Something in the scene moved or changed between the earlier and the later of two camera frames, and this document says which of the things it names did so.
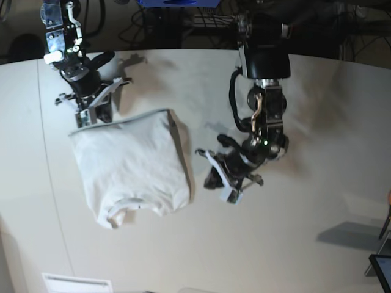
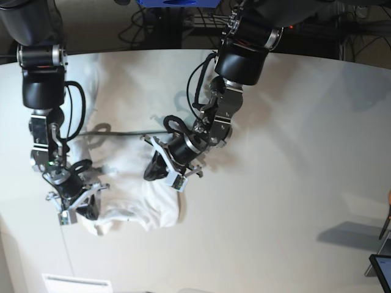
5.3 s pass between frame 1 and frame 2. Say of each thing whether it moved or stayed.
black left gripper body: moved
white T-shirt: moved
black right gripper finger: moved
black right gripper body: moved
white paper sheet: stayed
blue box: stayed
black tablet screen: stayed
